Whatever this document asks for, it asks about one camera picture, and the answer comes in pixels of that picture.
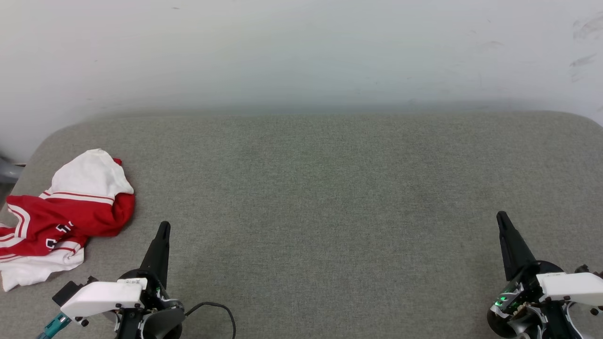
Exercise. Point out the red and white jersey shirt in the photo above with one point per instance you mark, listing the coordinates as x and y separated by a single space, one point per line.
70 216

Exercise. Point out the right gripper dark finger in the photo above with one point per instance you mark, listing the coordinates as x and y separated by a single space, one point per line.
513 249

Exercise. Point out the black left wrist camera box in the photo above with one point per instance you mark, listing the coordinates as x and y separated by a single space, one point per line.
66 292

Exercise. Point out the grey metal frame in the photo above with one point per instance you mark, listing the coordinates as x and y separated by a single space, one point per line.
7 172

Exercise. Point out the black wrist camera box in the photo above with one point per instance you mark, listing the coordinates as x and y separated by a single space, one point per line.
584 269
66 292

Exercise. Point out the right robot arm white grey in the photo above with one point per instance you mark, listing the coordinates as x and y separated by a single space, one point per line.
523 330

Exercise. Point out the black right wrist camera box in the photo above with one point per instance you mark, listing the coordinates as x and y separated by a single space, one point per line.
584 269

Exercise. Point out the grey fabric sofa cushion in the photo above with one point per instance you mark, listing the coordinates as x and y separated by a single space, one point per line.
330 212

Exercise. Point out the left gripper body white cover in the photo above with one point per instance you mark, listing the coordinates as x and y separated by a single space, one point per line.
101 296

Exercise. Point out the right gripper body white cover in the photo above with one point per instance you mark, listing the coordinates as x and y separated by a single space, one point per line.
570 287

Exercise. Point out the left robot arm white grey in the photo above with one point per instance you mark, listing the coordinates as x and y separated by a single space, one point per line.
165 324

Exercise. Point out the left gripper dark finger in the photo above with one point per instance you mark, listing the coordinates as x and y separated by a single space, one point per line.
158 256

